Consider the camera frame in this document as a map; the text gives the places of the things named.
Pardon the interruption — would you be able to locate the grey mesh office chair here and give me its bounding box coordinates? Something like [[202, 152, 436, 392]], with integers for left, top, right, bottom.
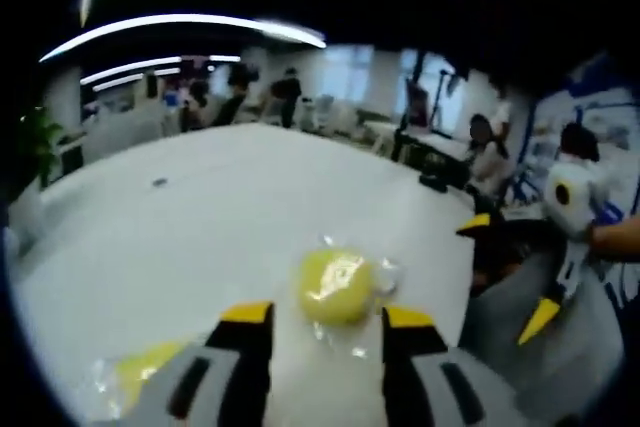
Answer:
[[459, 246, 626, 398]]

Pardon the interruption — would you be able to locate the long curved ceiling light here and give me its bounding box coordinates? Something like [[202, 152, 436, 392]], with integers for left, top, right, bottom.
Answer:
[[39, 14, 326, 63]]

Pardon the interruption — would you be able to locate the green potted plant white pot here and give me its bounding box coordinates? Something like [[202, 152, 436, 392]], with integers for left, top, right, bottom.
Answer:
[[19, 106, 66, 188]]

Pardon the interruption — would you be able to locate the black device on table edge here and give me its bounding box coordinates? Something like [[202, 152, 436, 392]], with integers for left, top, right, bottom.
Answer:
[[419, 171, 449, 193]]

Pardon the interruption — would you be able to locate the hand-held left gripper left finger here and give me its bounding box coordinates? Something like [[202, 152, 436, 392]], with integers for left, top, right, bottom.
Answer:
[[130, 300, 276, 427]]

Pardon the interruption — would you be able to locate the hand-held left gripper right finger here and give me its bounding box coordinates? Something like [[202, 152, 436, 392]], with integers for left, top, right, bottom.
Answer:
[[382, 305, 531, 427]]

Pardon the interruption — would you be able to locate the round yellow silicone block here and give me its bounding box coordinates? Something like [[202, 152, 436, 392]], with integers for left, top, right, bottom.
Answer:
[[292, 234, 404, 343]]

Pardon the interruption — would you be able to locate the person's right hand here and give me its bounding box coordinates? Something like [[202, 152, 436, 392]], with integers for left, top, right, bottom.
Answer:
[[585, 214, 640, 263]]

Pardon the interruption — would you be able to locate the rectangular yellow silicone block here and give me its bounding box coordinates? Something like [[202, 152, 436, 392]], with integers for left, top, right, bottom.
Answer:
[[92, 339, 194, 421]]

